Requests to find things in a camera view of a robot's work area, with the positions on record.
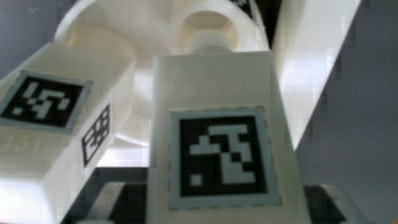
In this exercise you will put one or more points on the white U-shaped wall fence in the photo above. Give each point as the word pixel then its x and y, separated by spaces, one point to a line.
pixel 311 29

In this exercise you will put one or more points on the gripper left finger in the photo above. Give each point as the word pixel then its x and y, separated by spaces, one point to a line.
pixel 97 216

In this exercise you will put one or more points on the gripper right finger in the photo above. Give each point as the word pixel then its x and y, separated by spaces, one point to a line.
pixel 346 207

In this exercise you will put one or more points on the white stool leg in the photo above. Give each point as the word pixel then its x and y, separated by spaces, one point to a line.
pixel 64 107
pixel 224 178

